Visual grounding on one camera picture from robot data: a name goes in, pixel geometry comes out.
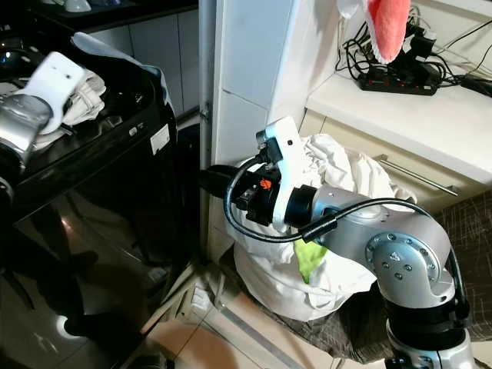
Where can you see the white washer sticker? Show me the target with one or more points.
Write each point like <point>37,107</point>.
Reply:
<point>161,139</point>

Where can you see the small white garment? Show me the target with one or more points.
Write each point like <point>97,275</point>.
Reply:
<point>84,96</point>

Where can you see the black power strip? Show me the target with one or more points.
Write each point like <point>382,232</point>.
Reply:
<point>400,81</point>

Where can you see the lime green cloth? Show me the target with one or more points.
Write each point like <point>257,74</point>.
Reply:
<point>309,261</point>

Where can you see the white cup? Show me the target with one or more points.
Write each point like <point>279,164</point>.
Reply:
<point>78,4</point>

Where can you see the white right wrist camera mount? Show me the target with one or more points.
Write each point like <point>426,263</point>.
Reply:
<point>286,154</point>

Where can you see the black top-loading washing machine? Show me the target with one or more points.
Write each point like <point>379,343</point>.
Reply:
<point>100,200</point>

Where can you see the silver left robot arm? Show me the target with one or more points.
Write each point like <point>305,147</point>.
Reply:
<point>19,131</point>

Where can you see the large white laundry cloth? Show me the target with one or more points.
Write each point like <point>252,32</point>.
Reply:
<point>269,277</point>

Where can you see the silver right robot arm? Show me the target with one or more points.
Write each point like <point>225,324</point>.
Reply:
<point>400,257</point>

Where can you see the cream cabinet with drawer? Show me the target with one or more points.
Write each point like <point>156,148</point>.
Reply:
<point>415,115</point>

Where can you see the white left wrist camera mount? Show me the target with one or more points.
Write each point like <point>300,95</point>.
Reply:
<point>55,81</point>

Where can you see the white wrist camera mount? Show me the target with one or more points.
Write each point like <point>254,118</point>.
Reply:
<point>55,81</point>
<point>286,154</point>

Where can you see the red hanging cloth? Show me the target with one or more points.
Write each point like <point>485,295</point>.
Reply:
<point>388,27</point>

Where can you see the white hanging cloth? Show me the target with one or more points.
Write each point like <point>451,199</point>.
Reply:
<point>350,6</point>

